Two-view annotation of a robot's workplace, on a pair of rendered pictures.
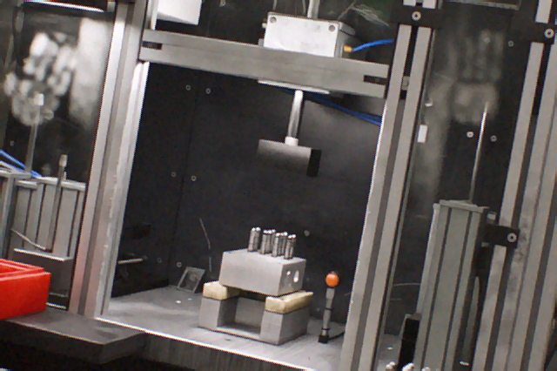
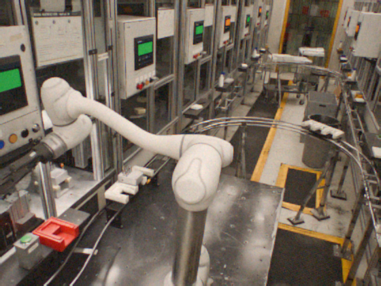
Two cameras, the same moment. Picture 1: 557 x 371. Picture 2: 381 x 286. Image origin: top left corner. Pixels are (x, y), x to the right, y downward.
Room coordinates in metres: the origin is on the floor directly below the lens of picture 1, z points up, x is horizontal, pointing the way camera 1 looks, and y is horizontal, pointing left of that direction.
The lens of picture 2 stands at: (0.96, 1.51, 1.98)
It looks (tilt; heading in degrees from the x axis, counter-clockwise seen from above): 26 degrees down; 272
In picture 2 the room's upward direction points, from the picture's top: 3 degrees clockwise
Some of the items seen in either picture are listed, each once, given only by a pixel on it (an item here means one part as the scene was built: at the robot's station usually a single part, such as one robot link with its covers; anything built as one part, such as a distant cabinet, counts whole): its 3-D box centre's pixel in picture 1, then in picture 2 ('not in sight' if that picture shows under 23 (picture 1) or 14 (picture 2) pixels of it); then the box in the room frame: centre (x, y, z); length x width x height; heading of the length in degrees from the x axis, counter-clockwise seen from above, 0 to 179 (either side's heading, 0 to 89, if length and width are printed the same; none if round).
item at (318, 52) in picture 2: not in sight; (309, 68); (-1.50, -6.19, 0.48); 0.84 x 0.58 x 0.97; 81
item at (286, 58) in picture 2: not in sight; (286, 77); (-0.73, -5.10, 0.48); 0.88 x 0.56 x 0.96; 1
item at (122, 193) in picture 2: not in sight; (130, 186); (1.37, -0.19, 0.84); 0.36 x 0.14 x 0.10; 73
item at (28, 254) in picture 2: not in sight; (27, 250); (1.65, 0.54, 0.97); 0.08 x 0.08 x 0.12; 73
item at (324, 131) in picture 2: not in sight; (321, 131); (-0.19, -1.36, 0.84); 0.37 x 0.14 x 0.10; 131
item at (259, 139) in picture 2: not in sight; (266, 111); (-0.25, -4.26, 0.01); 5.85 x 0.59 x 0.01; 73
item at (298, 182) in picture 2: not in sight; (300, 186); (-0.24, -1.68, 0.01); 1.00 x 0.55 x 0.01; 73
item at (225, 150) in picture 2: not in sight; (207, 152); (0.93, 0.47, 1.45); 0.18 x 0.14 x 0.13; 169
